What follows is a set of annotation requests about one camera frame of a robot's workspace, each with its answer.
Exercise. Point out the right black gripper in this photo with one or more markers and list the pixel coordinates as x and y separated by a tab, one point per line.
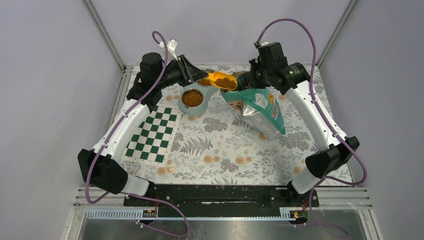
251	82

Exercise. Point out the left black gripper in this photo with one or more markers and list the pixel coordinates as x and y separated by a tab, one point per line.
189	73

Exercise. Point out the yellow plastic scoop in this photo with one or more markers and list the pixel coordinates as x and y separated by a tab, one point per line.
223	81

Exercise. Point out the teal dog food bag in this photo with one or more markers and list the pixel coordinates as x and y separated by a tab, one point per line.
258	108

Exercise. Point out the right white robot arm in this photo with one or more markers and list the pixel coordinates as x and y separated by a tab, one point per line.
335	148

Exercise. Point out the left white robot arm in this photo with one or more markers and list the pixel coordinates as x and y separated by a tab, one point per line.
100	165

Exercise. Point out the teal double pet bowl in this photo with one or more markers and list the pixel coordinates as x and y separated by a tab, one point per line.
194	98

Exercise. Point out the floral tablecloth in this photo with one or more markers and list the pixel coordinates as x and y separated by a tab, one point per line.
219	148

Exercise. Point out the green white checkered mat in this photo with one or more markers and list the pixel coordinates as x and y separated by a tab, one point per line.
151	142

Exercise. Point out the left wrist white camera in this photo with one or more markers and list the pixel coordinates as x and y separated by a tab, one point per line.
171	47

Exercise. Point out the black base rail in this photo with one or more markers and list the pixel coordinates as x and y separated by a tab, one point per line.
223	201

